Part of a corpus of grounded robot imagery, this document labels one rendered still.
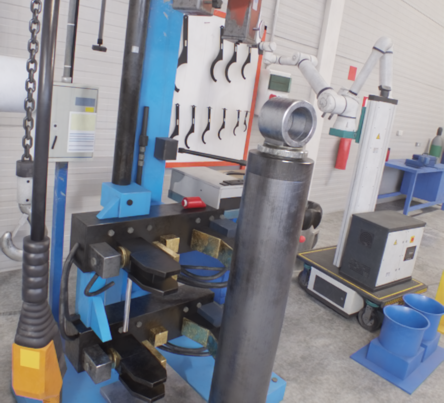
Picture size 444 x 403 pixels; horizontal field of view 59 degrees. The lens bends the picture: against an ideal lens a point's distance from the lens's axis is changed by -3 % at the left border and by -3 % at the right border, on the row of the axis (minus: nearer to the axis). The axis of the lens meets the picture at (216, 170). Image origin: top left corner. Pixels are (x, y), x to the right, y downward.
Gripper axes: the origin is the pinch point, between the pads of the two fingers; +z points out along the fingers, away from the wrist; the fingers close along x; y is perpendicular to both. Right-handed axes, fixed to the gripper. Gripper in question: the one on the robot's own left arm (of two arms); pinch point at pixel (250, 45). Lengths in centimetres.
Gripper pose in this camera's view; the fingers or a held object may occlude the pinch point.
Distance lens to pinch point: 443.6
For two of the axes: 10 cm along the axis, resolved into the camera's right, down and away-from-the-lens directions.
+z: -6.6, -2.4, 7.2
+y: 0.4, -9.6, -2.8
